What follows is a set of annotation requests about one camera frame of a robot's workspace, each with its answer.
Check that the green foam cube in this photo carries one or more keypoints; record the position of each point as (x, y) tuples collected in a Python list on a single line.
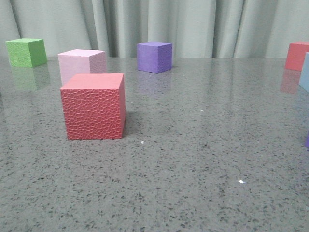
[(26, 52)]

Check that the purple foam cube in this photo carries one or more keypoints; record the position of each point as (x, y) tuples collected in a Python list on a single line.
[(154, 57)]

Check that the light blue cracked cube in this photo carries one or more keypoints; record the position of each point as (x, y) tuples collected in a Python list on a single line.
[(304, 77)]

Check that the purple cube at right edge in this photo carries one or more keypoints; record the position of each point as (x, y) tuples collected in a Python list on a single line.
[(307, 141)]

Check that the pink foam cube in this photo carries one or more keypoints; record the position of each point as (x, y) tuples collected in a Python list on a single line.
[(81, 61)]

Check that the large red textured cube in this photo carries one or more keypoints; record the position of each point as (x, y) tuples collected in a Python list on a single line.
[(94, 106)]

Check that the red cube at right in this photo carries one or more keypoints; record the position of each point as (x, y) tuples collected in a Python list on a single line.
[(296, 55)]

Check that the grey-green curtain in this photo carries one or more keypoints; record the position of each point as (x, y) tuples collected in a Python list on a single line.
[(196, 28)]

